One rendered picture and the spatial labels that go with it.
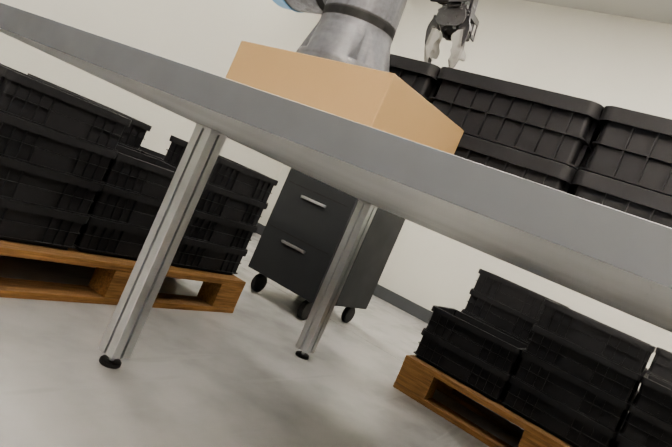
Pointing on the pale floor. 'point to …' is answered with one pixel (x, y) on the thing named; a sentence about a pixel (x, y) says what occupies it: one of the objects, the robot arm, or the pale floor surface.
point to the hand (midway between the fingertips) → (438, 62)
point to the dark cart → (320, 244)
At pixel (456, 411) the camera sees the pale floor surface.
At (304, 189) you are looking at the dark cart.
